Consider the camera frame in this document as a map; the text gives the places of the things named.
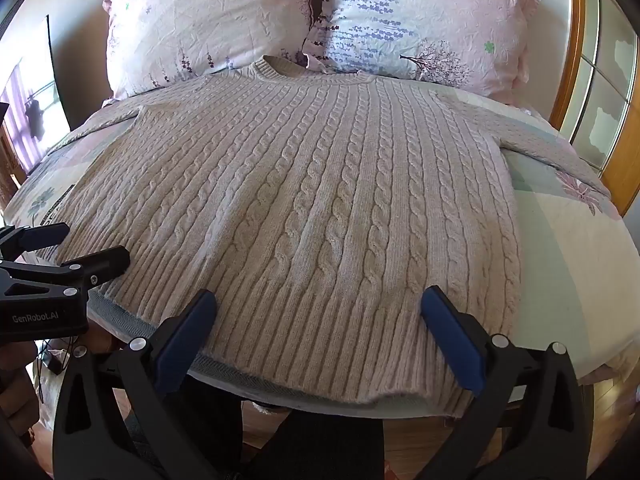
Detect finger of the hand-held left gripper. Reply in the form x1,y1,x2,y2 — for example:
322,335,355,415
0,246,131,306
0,222,71,262

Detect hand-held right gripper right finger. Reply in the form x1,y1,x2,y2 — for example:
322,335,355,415
421,285,592,480

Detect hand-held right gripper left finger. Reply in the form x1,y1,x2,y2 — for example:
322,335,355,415
52,288,221,480

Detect beige cable knit sweater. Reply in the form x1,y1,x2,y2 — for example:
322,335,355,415
37,55,608,418

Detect pastel patchwork bed sheet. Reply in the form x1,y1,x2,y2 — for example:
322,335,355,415
0,85,632,413

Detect person's dark trousers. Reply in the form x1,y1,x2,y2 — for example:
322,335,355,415
220,395,388,480

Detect pink floral pillow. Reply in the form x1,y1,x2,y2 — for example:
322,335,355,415
102,0,321,102

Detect wooden framed glass door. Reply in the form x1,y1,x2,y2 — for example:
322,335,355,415
547,0,640,217

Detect pink lavender print pillow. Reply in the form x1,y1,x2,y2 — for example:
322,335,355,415
302,0,549,106

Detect black cable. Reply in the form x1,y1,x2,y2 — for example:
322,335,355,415
34,337,87,377

